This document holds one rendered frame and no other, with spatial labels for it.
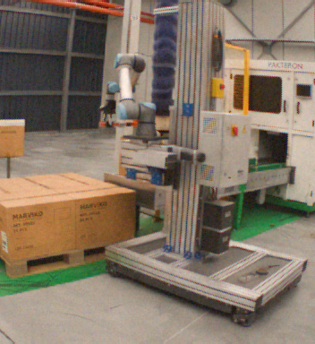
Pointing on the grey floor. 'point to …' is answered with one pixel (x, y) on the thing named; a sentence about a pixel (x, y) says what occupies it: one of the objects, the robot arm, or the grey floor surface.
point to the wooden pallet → (17, 268)
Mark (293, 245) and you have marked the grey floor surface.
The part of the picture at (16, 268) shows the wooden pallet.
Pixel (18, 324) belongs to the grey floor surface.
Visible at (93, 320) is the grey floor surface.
